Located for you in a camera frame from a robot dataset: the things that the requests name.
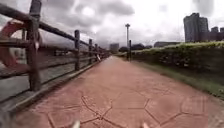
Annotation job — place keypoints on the distant hazy building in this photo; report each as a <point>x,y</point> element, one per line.
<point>114,47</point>

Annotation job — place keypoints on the red stone paved path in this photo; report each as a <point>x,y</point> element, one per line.
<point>113,86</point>

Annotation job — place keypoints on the short dark pole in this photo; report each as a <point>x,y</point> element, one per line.
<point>130,50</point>

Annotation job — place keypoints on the tall lamp mast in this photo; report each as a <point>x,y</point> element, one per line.
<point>127,35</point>

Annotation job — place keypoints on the low long building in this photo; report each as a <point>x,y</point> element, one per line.
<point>166,44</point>

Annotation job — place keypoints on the grey concrete kerb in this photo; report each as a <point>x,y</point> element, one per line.
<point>50,90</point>

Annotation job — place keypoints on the green hedge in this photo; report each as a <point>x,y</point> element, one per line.
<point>180,55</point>

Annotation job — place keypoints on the robot's own part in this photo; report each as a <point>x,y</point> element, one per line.
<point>145,125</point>
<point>76,124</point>

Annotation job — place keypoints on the green grass strip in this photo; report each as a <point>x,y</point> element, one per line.
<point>200,83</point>

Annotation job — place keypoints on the tall grey building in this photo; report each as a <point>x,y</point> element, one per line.
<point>195,28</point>

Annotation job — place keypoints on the grey water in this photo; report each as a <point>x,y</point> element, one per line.
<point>13,86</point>

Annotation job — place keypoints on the dark group of buildings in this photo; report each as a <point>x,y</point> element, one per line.
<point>216,34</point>

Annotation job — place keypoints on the dark wooden rail fence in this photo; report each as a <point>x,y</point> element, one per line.
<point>33,60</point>

